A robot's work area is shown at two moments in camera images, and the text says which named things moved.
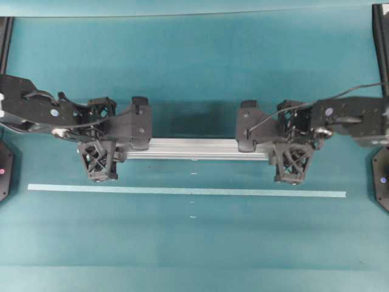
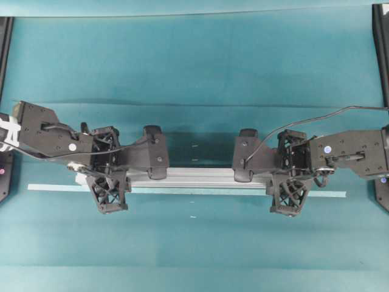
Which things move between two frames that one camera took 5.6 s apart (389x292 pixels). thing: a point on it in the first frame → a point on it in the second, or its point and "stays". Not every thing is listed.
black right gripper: [295, 121] → [293, 154]
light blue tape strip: [186, 190] stays
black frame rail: [380, 22] stays
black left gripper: [98, 120] → [149, 151]
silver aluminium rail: [197, 150] → [187, 178]
